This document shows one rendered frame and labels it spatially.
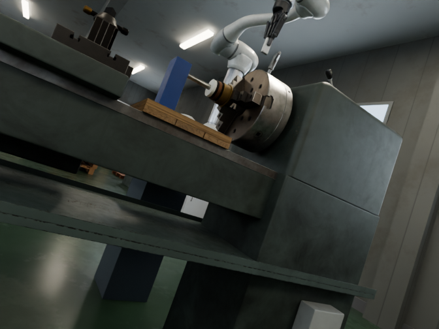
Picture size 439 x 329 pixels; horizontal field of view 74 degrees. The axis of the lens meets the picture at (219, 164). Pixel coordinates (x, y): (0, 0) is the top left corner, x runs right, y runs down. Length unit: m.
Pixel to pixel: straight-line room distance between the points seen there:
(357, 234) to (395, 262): 2.13
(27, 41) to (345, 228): 1.23
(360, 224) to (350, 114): 0.47
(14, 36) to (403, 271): 3.39
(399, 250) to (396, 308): 0.54
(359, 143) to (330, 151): 0.17
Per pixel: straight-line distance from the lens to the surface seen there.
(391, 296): 3.52
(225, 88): 1.12
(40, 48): 0.80
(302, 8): 1.60
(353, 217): 1.36
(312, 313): 1.24
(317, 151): 1.15
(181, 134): 0.90
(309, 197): 1.15
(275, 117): 1.09
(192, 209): 5.55
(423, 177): 3.61
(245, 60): 1.89
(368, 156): 1.38
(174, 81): 1.04
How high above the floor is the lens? 0.74
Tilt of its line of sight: 4 degrees up
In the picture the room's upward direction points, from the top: 20 degrees clockwise
